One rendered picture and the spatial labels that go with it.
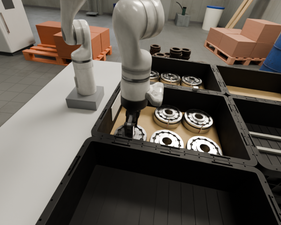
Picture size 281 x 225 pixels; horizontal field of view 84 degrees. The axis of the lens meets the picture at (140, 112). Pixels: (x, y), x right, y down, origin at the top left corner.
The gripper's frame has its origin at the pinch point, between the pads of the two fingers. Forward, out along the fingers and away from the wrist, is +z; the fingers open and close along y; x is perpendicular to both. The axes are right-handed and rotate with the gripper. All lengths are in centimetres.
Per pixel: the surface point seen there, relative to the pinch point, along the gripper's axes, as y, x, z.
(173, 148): 10.9, 11.6, -7.6
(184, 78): -41.6, 19.0, -0.7
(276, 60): -236, 184, 39
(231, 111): -8.0, 30.1, -7.6
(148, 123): -6.6, 4.8, 2.4
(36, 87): -130, -159, 85
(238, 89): -44, 48, 2
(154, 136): 1.8, 7.3, -0.6
